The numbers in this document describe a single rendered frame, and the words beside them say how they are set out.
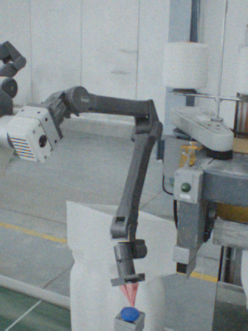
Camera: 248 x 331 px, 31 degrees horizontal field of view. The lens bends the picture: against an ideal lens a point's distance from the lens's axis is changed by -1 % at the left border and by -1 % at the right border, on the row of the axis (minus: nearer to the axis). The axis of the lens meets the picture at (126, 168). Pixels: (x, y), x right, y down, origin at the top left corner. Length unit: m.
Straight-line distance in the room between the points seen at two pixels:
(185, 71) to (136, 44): 5.46
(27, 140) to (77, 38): 6.40
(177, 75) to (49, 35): 6.31
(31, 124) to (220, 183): 0.57
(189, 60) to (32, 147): 0.67
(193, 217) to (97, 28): 6.12
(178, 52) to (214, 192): 0.52
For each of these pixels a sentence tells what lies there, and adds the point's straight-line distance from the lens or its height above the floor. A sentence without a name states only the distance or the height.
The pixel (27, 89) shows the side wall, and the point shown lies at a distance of 8.21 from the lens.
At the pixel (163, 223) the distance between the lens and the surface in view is 1.70.
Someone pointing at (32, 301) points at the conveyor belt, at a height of 0.38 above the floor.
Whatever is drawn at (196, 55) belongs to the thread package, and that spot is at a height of 1.65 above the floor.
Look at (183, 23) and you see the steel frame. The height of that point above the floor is 1.80.
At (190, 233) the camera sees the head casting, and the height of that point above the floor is 1.12.
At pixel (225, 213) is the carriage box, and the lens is 1.72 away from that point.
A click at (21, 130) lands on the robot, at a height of 1.47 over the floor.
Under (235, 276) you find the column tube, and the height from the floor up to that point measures 0.72.
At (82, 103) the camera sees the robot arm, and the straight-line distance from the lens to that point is 1.34.
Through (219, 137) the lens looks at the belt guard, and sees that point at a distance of 1.46.
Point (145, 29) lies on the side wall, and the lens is 7.01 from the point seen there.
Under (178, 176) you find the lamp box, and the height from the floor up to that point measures 1.32.
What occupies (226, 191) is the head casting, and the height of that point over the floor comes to 1.28.
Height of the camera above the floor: 1.74
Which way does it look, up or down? 18 degrees down
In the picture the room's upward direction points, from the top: 2 degrees clockwise
